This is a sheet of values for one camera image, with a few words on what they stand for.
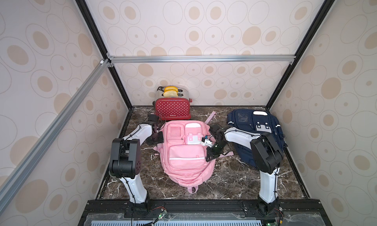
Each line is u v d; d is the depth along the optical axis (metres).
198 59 0.88
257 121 1.05
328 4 0.70
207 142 0.87
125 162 0.49
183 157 0.88
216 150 0.81
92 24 0.76
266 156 0.52
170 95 1.02
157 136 0.85
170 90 1.02
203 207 0.75
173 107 1.02
